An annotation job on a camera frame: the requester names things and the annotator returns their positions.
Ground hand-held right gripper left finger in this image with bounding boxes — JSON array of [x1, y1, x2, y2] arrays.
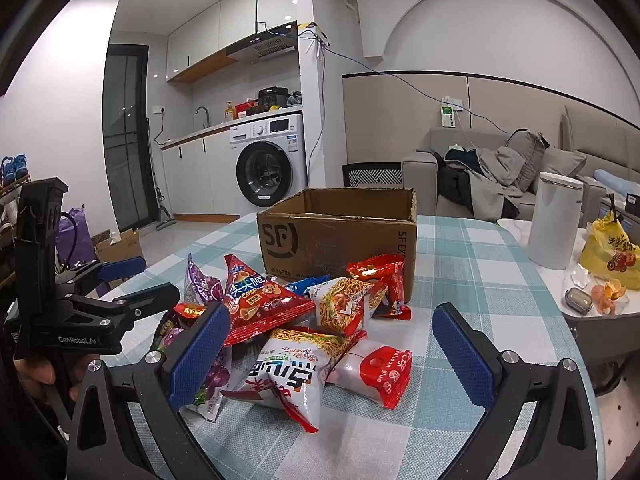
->
[[65, 301, 232, 480]]

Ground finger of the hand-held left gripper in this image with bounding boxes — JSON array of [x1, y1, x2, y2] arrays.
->
[[65, 282, 181, 334], [55, 257, 147, 294]]

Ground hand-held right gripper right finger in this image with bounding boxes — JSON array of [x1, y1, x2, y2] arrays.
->
[[431, 302, 601, 480]]

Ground small red gold packet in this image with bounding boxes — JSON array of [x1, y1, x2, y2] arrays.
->
[[172, 302, 208, 322]]

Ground purple snack packet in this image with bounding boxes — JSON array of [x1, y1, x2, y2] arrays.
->
[[155, 252, 235, 423]]

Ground red chip packet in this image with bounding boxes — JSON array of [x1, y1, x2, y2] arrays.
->
[[221, 254, 317, 348]]

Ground white packet with red label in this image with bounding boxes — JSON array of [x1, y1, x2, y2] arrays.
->
[[324, 339, 413, 410]]

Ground large white noodle snack packet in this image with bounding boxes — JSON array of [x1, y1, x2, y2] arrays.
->
[[220, 326, 368, 435]]

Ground red cookie packet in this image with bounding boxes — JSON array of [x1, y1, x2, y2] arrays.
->
[[346, 254, 413, 322]]

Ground orange noodle packet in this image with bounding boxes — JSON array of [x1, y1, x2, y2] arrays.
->
[[306, 275, 390, 337]]

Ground brown cardboard box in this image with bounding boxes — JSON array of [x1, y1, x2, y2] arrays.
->
[[256, 188, 418, 306]]

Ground person's left hand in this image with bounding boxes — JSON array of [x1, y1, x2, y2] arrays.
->
[[14, 355, 101, 403]]

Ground open floor carton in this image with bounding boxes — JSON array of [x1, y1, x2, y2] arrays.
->
[[92, 228, 144, 281]]

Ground purple bag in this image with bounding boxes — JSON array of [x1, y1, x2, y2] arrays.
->
[[55, 205, 97, 268]]

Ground stick vacuum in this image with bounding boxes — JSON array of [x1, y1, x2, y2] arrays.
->
[[149, 117, 174, 231]]

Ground shoe rack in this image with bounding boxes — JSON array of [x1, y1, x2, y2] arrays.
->
[[0, 154, 33, 241]]

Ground white lower cabinet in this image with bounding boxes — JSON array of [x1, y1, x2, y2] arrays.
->
[[161, 132, 241, 221]]

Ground small silver tin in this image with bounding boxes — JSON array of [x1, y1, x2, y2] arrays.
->
[[565, 288, 594, 317]]

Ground white coffee table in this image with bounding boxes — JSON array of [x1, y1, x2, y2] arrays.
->
[[497, 217, 640, 322]]

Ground dark glass door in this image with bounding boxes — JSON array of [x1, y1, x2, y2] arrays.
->
[[102, 45, 153, 233]]

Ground orange peels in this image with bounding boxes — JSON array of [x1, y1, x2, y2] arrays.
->
[[590, 281, 629, 314]]

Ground white canister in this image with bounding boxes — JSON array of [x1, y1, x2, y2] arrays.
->
[[527, 172, 584, 268]]

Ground yellow plastic bag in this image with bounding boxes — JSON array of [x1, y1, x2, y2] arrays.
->
[[580, 210, 640, 291]]

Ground dark clothes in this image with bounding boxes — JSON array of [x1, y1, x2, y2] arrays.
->
[[437, 147, 481, 211]]

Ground grey jacket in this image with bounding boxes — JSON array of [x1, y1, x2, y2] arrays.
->
[[470, 146, 537, 222]]

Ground grey sofa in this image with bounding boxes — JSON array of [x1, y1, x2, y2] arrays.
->
[[402, 105, 640, 223]]

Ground white washing machine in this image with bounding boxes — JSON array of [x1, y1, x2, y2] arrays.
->
[[230, 114, 307, 208]]

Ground black white patterned basket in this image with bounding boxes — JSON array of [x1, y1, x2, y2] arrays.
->
[[342, 162, 402, 191]]

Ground dark grey pillow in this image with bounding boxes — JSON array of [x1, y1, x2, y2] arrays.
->
[[505, 130, 549, 192]]

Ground light grey pillow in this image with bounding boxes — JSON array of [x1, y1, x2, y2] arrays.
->
[[541, 147, 587, 182]]

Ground black rice cooker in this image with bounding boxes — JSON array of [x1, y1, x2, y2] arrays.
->
[[257, 87, 290, 111]]

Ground light blue pillow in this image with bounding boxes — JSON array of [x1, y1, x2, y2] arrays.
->
[[594, 167, 640, 194]]

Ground white upper cabinets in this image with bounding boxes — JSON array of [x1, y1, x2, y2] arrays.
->
[[166, 0, 298, 83]]

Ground range hood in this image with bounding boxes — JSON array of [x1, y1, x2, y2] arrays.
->
[[225, 22, 299, 63]]

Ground white green wall controller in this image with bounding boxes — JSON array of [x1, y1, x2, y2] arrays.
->
[[439, 95, 464, 128]]

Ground wall router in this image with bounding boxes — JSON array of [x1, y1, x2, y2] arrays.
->
[[299, 21, 332, 47]]

